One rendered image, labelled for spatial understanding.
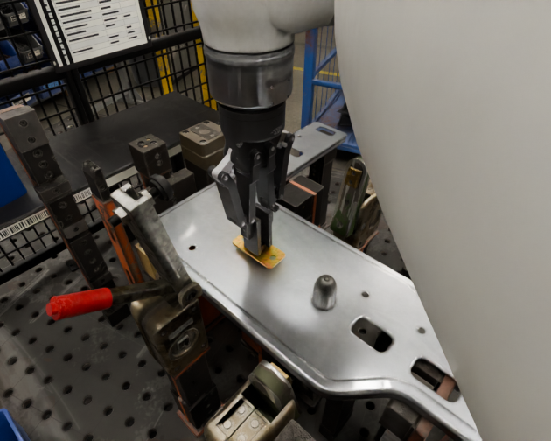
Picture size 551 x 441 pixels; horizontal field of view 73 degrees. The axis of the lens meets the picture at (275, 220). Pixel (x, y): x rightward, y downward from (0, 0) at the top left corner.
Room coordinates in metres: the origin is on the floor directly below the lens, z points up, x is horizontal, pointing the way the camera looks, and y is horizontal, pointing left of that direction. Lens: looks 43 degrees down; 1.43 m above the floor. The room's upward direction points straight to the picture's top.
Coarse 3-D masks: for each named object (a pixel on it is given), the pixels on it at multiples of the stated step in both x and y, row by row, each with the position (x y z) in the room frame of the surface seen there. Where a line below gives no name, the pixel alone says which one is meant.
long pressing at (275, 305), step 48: (192, 240) 0.42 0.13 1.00; (288, 240) 0.42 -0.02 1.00; (336, 240) 0.42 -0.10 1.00; (240, 288) 0.32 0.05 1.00; (288, 288) 0.32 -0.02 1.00; (384, 288) 0.32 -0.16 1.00; (288, 336) 0.25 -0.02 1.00; (336, 336) 0.25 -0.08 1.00; (432, 336) 0.25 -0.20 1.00; (336, 384) 0.19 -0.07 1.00; (384, 384) 0.19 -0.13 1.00
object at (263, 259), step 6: (240, 234) 0.42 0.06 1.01; (234, 240) 0.41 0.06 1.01; (240, 240) 0.41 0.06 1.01; (240, 246) 0.39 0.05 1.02; (264, 246) 0.39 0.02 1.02; (270, 246) 0.39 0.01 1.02; (246, 252) 0.38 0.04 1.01; (264, 252) 0.38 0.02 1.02; (270, 252) 0.38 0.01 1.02; (276, 252) 0.38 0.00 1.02; (282, 252) 0.38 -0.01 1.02; (258, 258) 0.37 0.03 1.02; (264, 258) 0.37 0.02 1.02; (276, 258) 0.37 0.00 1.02; (282, 258) 0.37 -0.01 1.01; (264, 264) 0.35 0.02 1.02; (270, 264) 0.35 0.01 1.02
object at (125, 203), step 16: (160, 176) 0.29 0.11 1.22; (112, 192) 0.27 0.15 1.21; (128, 192) 0.28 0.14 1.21; (144, 192) 0.28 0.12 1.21; (160, 192) 0.28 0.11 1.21; (128, 208) 0.25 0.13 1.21; (144, 208) 0.26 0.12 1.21; (112, 224) 0.25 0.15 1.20; (128, 224) 0.27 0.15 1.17; (144, 224) 0.25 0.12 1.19; (160, 224) 0.27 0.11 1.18; (144, 240) 0.26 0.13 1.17; (160, 240) 0.26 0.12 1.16; (160, 256) 0.26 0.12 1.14; (176, 256) 0.27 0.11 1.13; (160, 272) 0.27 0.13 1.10; (176, 272) 0.27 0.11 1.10; (176, 288) 0.26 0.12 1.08
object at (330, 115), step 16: (320, 48) 2.40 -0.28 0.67; (304, 64) 2.19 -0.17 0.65; (320, 64) 2.43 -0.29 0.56; (304, 80) 2.19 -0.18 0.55; (320, 80) 2.16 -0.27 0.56; (304, 96) 2.19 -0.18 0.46; (336, 96) 2.82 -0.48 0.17; (304, 112) 2.19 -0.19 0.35; (320, 112) 2.51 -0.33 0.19; (336, 112) 2.57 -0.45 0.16; (320, 128) 2.34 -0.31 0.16; (336, 128) 2.32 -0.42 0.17; (352, 144) 2.06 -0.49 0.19
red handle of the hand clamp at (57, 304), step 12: (120, 288) 0.24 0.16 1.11; (132, 288) 0.25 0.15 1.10; (144, 288) 0.25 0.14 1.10; (156, 288) 0.26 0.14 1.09; (168, 288) 0.27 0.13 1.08; (60, 300) 0.20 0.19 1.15; (72, 300) 0.20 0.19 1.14; (84, 300) 0.21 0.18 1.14; (96, 300) 0.21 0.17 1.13; (108, 300) 0.22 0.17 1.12; (120, 300) 0.23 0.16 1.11; (132, 300) 0.24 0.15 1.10; (48, 312) 0.19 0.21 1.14; (60, 312) 0.19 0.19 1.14; (72, 312) 0.19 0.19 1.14; (84, 312) 0.20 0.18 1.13
